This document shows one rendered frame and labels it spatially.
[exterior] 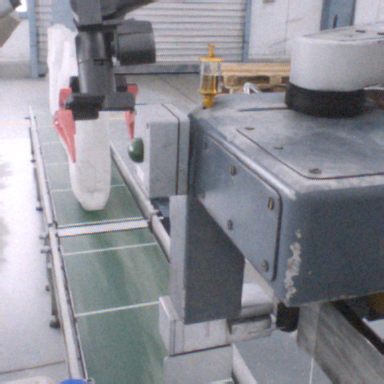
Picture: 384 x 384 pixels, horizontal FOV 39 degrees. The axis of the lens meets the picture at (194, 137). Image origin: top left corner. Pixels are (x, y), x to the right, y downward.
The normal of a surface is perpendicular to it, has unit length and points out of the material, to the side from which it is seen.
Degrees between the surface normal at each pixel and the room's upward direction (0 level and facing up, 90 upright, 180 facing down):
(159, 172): 90
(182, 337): 90
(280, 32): 90
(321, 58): 90
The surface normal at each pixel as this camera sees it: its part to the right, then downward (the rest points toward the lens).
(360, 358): -0.95, 0.06
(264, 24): 0.32, 0.29
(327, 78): -0.24, 0.27
